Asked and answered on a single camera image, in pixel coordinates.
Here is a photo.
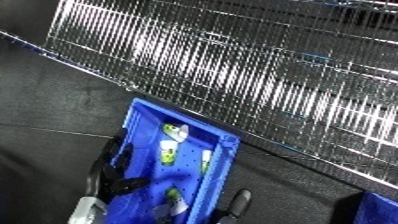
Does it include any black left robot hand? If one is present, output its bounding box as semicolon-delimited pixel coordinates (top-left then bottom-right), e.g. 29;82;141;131
85;127;153;204

